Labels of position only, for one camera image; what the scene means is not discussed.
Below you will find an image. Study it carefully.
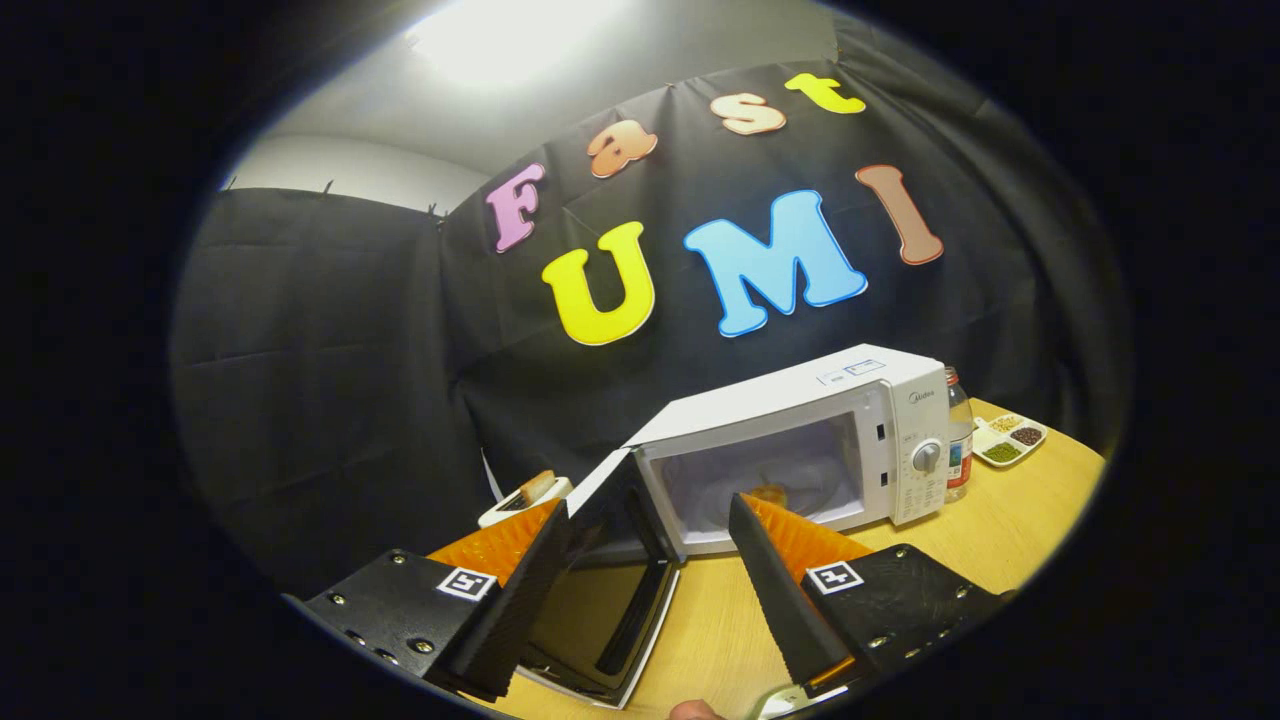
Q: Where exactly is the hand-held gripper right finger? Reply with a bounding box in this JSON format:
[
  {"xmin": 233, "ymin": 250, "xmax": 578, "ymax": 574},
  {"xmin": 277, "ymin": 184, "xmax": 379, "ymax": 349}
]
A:
[{"xmin": 727, "ymin": 492, "xmax": 1006, "ymax": 701}]

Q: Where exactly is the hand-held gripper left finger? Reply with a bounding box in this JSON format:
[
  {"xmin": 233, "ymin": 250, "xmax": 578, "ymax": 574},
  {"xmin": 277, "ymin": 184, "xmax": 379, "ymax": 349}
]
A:
[{"xmin": 285, "ymin": 497, "xmax": 572, "ymax": 701}]

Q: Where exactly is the white microwave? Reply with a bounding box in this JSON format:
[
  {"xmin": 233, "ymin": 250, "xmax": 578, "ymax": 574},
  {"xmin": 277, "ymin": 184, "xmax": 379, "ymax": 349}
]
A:
[{"xmin": 515, "ymin": 344, "xmax": 950, "ymax": 711}]

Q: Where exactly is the white toaster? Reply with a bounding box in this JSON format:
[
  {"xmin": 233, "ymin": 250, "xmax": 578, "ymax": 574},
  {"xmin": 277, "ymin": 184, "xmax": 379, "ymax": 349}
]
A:
[{"xmin": 477, "ymin": 477, "xmax": 573, "ymax": 529}]

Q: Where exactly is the white cherry print plate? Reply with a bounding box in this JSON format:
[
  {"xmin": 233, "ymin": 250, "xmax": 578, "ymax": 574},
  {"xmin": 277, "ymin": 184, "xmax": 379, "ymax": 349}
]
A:
[{"xmin": 752, "ymin": 683, "xmax": 851, "ymax": 720}]

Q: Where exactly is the clear bottle red label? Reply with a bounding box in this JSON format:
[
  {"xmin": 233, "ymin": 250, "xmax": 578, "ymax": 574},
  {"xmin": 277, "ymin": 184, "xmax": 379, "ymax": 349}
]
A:
[{"xmin": 943, "ymin": 366, "xmax": 975, "ymax": 503}]

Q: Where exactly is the white divided bean dish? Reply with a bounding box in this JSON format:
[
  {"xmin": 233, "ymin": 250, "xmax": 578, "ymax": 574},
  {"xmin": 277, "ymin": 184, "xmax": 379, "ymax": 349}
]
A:
[{"xmin": 972, "ymin": 414, "xmax": 1048, "ymax": 468}]

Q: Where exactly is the black backdrop cloth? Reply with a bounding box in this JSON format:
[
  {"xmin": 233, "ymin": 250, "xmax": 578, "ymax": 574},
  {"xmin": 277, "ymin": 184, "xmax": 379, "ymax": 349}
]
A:
[{"xmin": 170, "ymin": 15, "xmax": 1131, "ymax": 601}]

